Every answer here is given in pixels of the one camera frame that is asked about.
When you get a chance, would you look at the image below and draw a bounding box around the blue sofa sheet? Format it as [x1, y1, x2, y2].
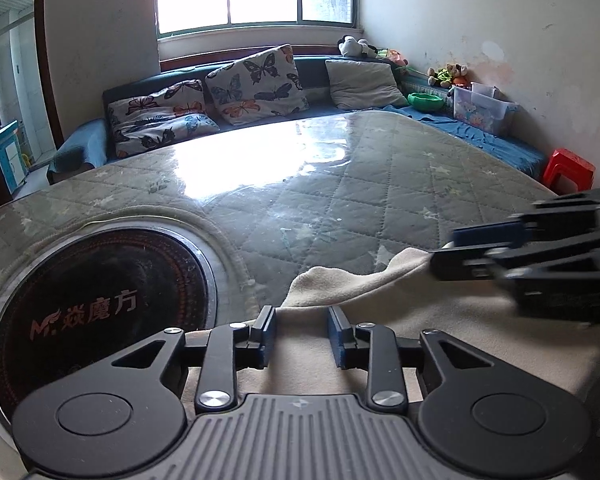
[384, 102, 552, 182]

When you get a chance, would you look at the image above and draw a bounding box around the clear plastic storage box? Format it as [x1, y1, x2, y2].
[447, 82, 519, 136]

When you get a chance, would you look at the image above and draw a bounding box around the brown and green plush toy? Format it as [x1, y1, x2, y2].
[426, 63, 472, 89]

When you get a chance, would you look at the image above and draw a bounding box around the light blue cabinet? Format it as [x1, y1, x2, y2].
[0, 120, 29, 196]

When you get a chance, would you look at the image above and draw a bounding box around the grey quilted table cover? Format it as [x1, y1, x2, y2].
[0, 110, 600, 480]

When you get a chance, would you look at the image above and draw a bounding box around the cream cloth garment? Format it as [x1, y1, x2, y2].
[184, 247, 600, 413]

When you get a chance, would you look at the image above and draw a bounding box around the small butterfly print pillow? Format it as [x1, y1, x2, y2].
[107, 79, 221, 159]

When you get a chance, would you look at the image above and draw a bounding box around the plain grey pillow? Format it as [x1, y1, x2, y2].
[324, 59, 410, 110]

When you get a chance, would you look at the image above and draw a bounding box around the round black induction cooker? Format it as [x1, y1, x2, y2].
[0, 227, 217, 463]

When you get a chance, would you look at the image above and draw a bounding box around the dark brown door frame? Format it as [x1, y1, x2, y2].
[33, 0, 66, 147]

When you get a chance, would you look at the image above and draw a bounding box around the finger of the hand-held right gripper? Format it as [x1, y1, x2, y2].
[451, 219, 533, 249]
[429, 245, 527, 282]

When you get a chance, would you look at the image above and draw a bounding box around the dark blue sofa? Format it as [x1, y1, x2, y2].
[47, 53, 552, 187]

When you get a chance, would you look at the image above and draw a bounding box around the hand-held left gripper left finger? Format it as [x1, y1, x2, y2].
[111, 305, 277, 415]

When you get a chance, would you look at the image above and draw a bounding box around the green plastic bowl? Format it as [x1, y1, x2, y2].
[407, 92, 446, 113]

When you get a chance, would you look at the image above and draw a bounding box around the red plastic stool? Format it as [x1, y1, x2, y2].
[542, 148, 597, 194]

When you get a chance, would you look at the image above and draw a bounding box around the large butterfly print pillow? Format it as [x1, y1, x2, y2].
[204, 44, 311, 127]

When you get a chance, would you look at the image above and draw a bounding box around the panda plush toy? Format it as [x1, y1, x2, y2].
[337, 35, 379, 60]

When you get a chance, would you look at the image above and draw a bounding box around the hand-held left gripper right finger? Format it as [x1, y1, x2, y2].
[327, 305, 497, 412]

